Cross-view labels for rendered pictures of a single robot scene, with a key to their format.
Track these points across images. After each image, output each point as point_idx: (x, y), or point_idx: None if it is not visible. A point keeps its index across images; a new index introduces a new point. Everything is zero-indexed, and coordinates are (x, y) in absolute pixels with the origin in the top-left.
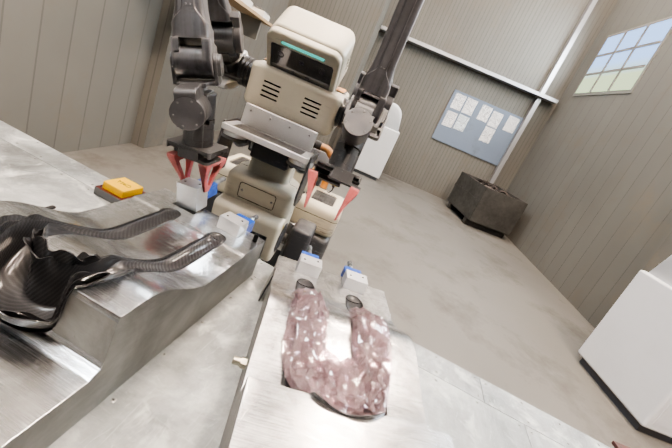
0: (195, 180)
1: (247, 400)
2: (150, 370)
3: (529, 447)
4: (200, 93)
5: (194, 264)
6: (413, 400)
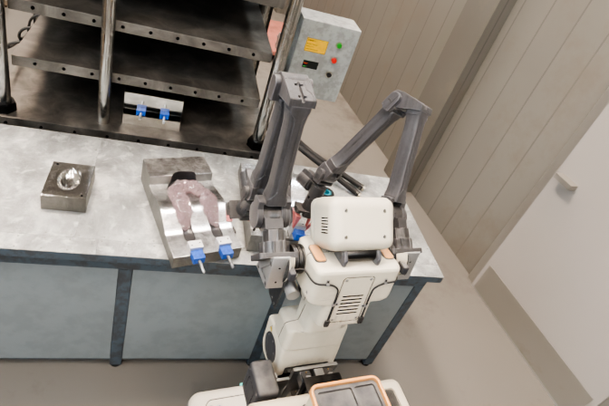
0: (301, 226)
1: (208, 168)
2: (238, 199)
3: (78, 227)
4: (307, 174)
5: None
6: (157, 194)
